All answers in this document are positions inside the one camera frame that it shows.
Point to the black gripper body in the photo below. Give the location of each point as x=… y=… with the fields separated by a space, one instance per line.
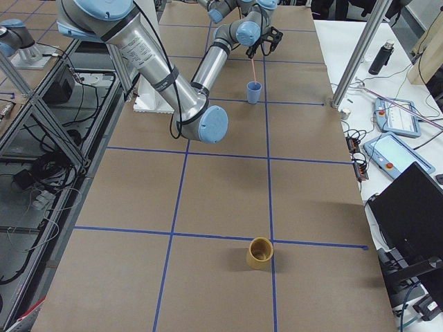
x=253 y=49

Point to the pink chopstick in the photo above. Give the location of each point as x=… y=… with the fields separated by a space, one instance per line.
x=254 y=72

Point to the light blue plastic cup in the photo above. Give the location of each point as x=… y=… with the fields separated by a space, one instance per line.
x=253 y=91

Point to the bamboo wooden cup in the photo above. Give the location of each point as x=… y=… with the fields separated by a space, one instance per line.
x=259 y=253

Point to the small metal cylinder weight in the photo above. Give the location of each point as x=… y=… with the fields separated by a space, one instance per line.
x=344 y=113

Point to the black water bottle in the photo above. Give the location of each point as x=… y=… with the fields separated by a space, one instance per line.
x=382 y=57

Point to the blue teach pendant far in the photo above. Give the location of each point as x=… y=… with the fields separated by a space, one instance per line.
x=397 y=116

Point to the blue teach pendant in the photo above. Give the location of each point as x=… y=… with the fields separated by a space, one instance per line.
x=397 y=116
x=393 y=155

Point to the blue teach pendant near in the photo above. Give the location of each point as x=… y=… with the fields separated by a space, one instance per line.
x=393 y=155

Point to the black laptop computer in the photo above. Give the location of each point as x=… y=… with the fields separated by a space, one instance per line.
x=409 y=215

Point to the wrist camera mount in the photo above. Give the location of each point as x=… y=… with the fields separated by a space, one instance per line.
x=270 y=40

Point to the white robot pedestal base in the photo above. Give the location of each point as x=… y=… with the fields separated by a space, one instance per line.
x=148 y=99

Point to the aluminium frame post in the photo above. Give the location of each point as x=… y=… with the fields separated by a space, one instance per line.
x=365 y=39

